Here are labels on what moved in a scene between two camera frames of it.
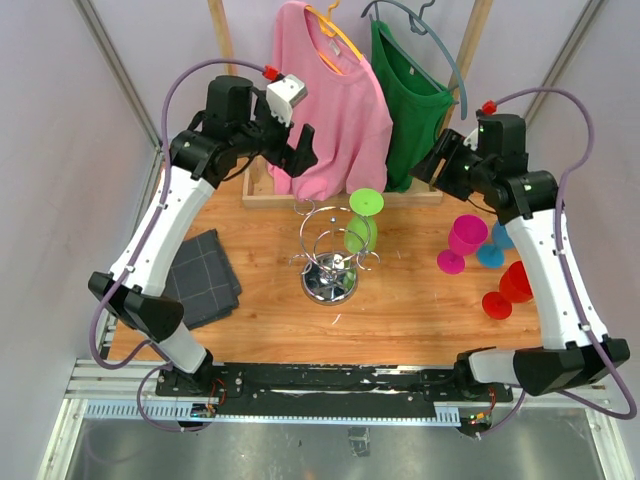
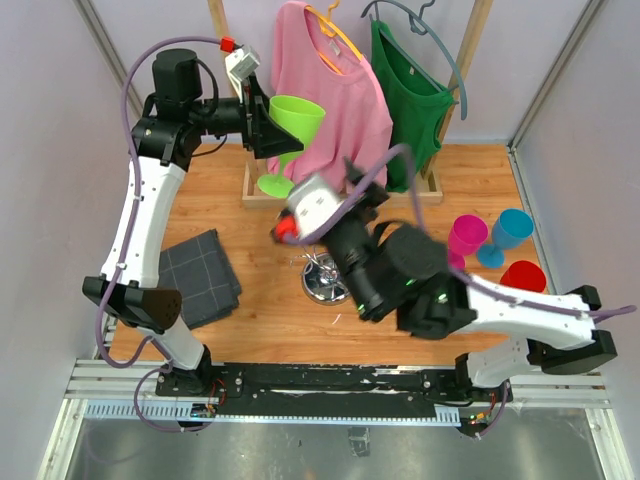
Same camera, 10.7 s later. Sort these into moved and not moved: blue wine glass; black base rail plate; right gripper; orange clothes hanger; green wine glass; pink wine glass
Moved: right gripper; green wine glass
Not moved: blue wine glass; black base rail plate; pink wine glass; orange clothes hanger
